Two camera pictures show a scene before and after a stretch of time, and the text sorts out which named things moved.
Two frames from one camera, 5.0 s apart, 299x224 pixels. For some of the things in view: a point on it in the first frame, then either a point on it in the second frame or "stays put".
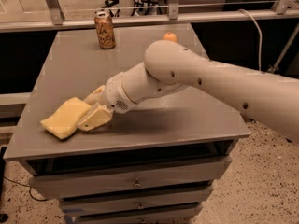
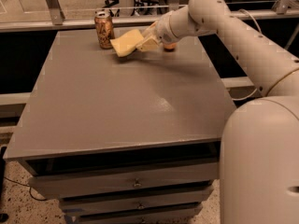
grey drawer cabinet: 156,162 stays put
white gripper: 116,94 -> 162,30
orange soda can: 105,29 stays put
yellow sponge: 63,121 -> 126,42
